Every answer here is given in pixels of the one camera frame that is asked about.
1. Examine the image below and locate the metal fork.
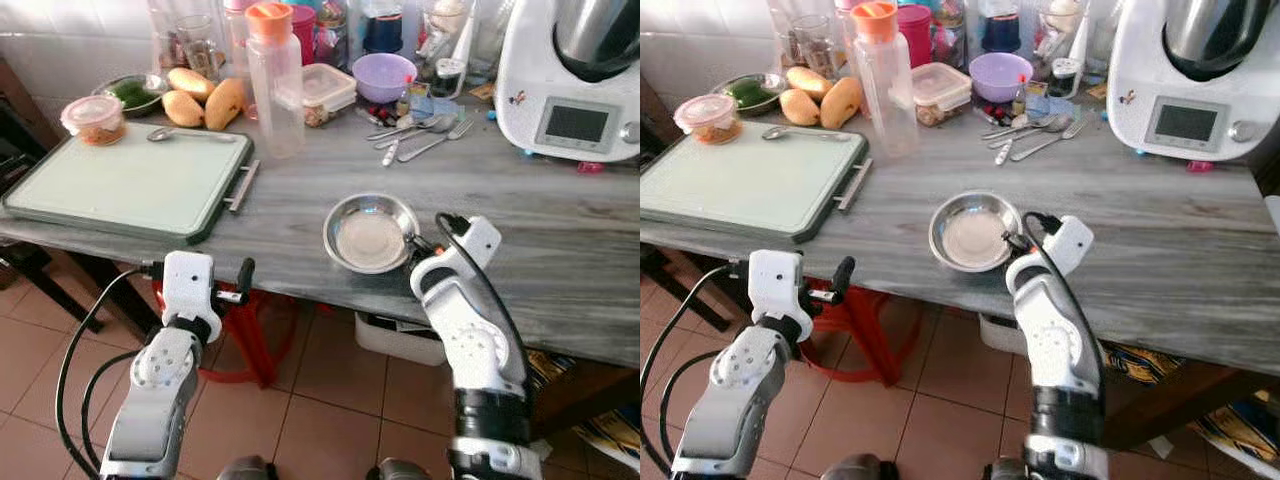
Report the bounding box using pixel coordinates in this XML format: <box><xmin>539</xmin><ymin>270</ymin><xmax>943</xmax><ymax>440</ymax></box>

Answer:
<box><xmin>397</xmin><ymin>118</ymin><xmax>477</xmax><ymax>164</ymax></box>
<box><xmin>1010</xmin><ymin>117</ymin><xmax>1089</xmax><ymax>163</ymax></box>

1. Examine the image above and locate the robot left leg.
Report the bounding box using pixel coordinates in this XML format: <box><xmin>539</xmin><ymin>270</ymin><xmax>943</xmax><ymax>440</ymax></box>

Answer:
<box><xmin>215</xmin><ymin>455</ymin><xmax>281</xmax><ymax>480</ymax></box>
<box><xmin>820</xmin><ymin>453</ymin><xmax>896</xmax><ymax>480</ymax></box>

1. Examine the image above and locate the white kitchen food processor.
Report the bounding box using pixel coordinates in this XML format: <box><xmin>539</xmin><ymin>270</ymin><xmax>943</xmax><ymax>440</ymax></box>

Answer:
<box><xmin>495</xmin><ymin>0</ymin><xmax>641</xmax><ymax>163</ymax></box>
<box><xmin>1107</xmin><ymin>0</ymin><xmax>1280</xmax><ymax>161</ymax></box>

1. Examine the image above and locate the dark blue cup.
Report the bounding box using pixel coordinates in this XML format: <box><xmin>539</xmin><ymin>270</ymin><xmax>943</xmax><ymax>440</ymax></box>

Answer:
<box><xmin>980</xmin><ymin>8</ymin><xmax>1023</xmax><ymax>54</ymax></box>
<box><xmin>362</xmin><ymin>8</ymin><xmax>404</xmax><ymax>54</ymax></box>

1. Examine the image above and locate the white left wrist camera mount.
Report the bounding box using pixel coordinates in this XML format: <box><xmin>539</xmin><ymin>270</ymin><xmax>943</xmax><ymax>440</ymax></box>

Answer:
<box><xmin>160</xmin><ymin>250</ymin><xmax>219</xmax><ymax>326</ymax></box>
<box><xmin>748</xmin><ymin>250</ymin><xmax>813</xmax><ymax>326</ymax></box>

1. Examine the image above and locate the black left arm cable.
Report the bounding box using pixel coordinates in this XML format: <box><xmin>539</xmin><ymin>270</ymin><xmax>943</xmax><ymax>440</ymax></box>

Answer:
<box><xmin>55</xmin><ymin>262</ymin><xmax>166</xmax><ymax>480</ymax></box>
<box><xmin>640</xmin><ymin>260</ymin><xmax>751</xmax><ymax>480</ymax></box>

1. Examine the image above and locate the brown wooden table frame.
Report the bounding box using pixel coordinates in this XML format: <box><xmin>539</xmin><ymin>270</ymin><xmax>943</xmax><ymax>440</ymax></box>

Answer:
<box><xmin>1100</xmin><ymin>360</ymin><xmax>1280</xmax><ymax>451</ymax></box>
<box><xmin>530</xmin><ymin>362</ymin><xmax>641</xmax><ymax>436</ymax></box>

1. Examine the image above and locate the red plastic stool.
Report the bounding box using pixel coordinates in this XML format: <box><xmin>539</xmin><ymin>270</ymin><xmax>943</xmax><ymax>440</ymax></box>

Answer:
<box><xmin>150</xmin><ymin>283</ymin><xmax>301</xmax><ymax>388</ymax></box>
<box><xmin>798</xmin><ymin>280</ymin><xmax>926</xmax><ymax>386</ymax></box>

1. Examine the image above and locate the yellow mango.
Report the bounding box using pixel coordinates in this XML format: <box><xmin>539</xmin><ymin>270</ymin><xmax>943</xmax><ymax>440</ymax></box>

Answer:
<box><xmin>779</xmin><ymin>88</ymin><xmax>821</xmax><ymax>126</ymax></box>
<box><xmin>820</xmin><ymin>76</ymin><xmax>864</xmax><ymax>129</ymax></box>
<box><xmin>205</xmin><ymin>78</ymin><xmax>247</xmax><ymax>132</ymax></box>
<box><xmin>163</xmin><ymin>90</ymin><xmax>206</xmax><ymax>128</ymax></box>
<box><xmin>168</xmin><ymin>68</ymin><xmax>217</xmax><ymax>101</ymax></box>
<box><xmin>786</xmin><ymin>66</ymin><xmax>831</xmax><ymax>98</ymax></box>

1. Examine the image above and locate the glass utensil jar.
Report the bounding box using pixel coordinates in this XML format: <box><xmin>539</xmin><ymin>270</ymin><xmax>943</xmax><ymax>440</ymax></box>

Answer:
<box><xmin>420</xmin><ymin>0</ymin><xmax>476</xmax><ymax>61</ymax></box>
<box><xmin>1035</xmin><ymin>0</ymin><xmax>1091</xmax><ymax>61</ymax></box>

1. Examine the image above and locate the pink tumbler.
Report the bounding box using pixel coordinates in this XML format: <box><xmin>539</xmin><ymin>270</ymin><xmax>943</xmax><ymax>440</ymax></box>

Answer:
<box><xmin>897</xmin><ymin>4</ymin><xmax>933</xmax><ymax>69</ymax></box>
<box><xmin>290</xmin><ymin>4</ymin><xmax>321</xmax><ymax>66</ymax></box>

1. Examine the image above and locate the metal spoon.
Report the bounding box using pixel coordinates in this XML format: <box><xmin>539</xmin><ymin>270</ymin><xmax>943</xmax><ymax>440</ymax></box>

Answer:
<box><xmin>990</xmin><ymin>113</ymin><xmax>1066</xmax><ymax>149</ymax></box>
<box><xmin>760</xmin><ymin>125</ymin><xmax>851</xmax><ymax>141</ymax></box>
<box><xmin>365</xmin><ymin>118</ymin><xmax>433</xmax><ymax>141</ymax></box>
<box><xmin>980</xmin><ymin>118</ymin><xmax>1046</xmax><ymax>141</ymax></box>
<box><xmin>375</xmin><ymin>113</ymin><xmax>456</xmax><ymax>149</ymax></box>
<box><xmin>147</xmin><ymin>126</ymin><xmax>238</xmax><ymax>143</ymax></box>

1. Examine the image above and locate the patterned yellow blue cloth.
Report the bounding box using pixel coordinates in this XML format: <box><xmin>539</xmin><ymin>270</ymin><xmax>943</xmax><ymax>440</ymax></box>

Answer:
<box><xmin>1100</xmin><ymin>340</ymin><xmax>1280</xmax><ymax>466</ymax></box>
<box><xmin>525</xmin><ymin>350</ymin><xmax>641</xmax><ymax>461</ymax></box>

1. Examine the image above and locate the pink lidded food container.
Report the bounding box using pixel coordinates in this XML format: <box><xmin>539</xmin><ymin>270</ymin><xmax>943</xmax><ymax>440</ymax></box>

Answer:
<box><xmin>673</xmin><ymin>94</ymin><xmax>741</xmax><ymax>145</ymax></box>
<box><xmin>60</xmin><ymin>95</ymin><xmax>128</xmax><ymax>147</ymax></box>

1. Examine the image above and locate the glass mug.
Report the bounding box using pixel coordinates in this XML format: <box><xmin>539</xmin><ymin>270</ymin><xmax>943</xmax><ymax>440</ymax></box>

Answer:
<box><xmin>178</xmin><ymin>15</ymin><xmax>223</xmax><ymax>79</ymax></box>
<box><xmin>792</xmin><ymin>14</ymin><xmax>839</xmax><ymax>76</ymax></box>

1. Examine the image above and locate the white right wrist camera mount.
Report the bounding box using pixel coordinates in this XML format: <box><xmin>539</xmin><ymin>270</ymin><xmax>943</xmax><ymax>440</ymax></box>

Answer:
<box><xmin>440</xmin><ymin>215</ymin><xmax>503</xmax><ymax>271</ymax></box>
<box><xmin>1035</xmin><ymin>215</ymin><xmax>1094</xmax><ymax>276</ymax></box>

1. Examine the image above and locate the white plastic tub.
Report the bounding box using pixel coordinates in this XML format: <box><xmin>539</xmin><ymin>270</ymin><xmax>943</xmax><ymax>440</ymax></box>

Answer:
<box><xmin>978</xmin><ymin>312</ymin><xmax>1031</xmax><ymax>356</ymax></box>
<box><xmin>355</xmin><ymin>312</ymin><xmax>448</xmax><ymax>367</ymax></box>

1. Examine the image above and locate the clear bottle orange cap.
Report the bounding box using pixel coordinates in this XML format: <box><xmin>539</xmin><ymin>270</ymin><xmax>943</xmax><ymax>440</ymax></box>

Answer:
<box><xmin>244</xmin><ymin>2</ymin><xmax>307</xmax><ymax>159</ymax></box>
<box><xmin>852</xmin><ymin>1</ymin><xmax>919</xmax><ymax>158</ymax></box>

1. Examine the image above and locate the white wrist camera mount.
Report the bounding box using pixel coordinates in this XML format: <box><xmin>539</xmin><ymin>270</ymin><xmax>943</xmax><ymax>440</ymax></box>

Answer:
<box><xmin>160</xmin><ymin>250</ymin><xmax>219</xmax><ymax>326</ymax></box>
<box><xmin>748</xmin><ymin>250</ymin><xmax>813</xmax><ymax>326</ymax></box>
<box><xmin>1035</xmin><ymin>215</ymin><xmax>1094</xmax><ymax>276</ymax></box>
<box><xmin>440</xmin><ymin>215</ymin><xmax>503</xmax><ymax>271</ymax></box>

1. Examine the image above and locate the purple plastic bowl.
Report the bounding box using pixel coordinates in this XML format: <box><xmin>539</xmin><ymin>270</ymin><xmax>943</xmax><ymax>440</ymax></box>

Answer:
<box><xmin>352</xmin><ymin>53</ymin><xmax>418</xmax><ymax>105</ymax></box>
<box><xmin>968</xmin><ymin>52</ymin><xmax>1034</xmax><ymax>104</ymax></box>

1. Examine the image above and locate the small metal bowl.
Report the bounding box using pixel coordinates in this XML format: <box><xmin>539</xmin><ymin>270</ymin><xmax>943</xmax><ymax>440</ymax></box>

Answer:
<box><xmin>322</xmin><ymin>193</ymin><xmax>423</xmax><ymax>275</ymax></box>
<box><xmin>928</xmin><ymin>190</ymin><xmax>1026</xmax><ymax>273</ymax></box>

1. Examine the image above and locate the square clear plastic container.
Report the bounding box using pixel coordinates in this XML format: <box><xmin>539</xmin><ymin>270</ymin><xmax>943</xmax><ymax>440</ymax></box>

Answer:
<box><xmin>300</xmin><ymin>63</ymin><xmax>358</xmax><ymax>128</ymax></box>
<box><xmin>910</xmin><ymin>62</ymin><xmax>973</xmax><ymax>127</ymax></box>

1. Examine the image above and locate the pale green cutting board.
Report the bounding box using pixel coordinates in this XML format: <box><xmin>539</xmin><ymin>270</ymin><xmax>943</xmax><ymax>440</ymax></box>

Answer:
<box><xmin>640</xmin><ymin>125</ymin><xmax>876</xmax><ymax>244</ymax></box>
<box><xmin>0</xmin><ymin>125</ymin><xmax>263</xmax><ymax>246</ymax></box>

